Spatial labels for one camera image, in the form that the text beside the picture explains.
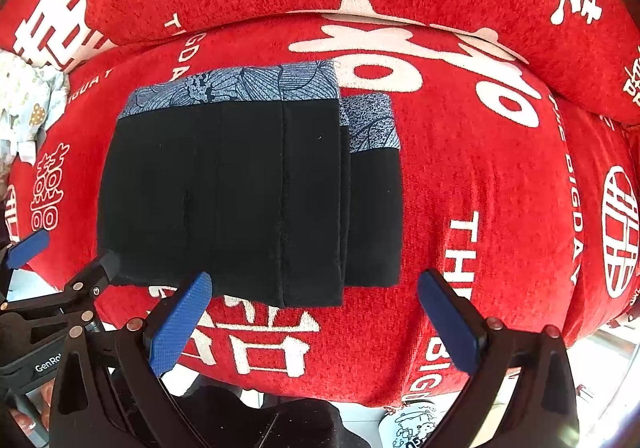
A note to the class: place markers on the black pants blue patterned waistband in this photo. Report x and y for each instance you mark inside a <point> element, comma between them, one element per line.
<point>225,188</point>

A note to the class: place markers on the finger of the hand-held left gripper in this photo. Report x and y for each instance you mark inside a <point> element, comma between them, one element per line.
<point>30,245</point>
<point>102,265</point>

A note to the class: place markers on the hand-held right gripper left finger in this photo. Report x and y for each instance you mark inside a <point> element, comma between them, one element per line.
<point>180,328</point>

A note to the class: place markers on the person's left hand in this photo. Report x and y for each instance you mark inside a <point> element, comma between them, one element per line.
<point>47,390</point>

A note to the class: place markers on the white cartoon print object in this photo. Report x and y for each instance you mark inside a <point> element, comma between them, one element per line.
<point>412,425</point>

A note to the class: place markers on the white printed cloth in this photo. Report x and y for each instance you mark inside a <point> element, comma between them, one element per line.
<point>30,93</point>

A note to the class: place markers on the person's black clothing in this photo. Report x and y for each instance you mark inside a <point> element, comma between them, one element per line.
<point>290,428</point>

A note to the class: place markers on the red printed sofa cover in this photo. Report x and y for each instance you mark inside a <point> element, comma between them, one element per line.
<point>450,168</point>

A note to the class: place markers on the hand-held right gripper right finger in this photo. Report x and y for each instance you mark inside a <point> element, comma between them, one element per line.
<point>450,323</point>

